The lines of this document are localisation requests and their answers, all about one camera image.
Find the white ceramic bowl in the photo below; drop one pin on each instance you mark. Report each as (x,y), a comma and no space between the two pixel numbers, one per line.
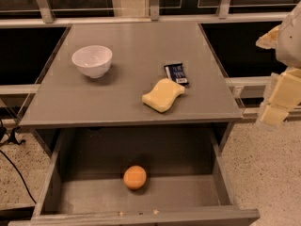
(93,61)

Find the dark blue snack bar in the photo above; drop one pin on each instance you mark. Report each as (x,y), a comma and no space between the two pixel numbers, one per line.
(175,72)

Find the metal window railing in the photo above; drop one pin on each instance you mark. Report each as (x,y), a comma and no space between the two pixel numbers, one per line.
(30,13)

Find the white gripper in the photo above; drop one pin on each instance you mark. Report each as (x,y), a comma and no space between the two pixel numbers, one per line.
(290,44)

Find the grey counter cabinet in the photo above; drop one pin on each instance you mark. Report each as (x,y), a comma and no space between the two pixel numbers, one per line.
(66,98)

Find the orange fruit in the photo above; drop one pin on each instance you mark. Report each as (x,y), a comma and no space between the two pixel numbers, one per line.
(135,177)

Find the grey open top drawer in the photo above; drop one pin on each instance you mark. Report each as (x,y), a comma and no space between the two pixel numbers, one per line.
(187,182)

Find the yellow sponge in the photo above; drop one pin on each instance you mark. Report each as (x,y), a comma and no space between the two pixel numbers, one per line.
(163,95)

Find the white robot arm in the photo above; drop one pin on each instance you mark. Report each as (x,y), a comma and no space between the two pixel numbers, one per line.
(288,50)

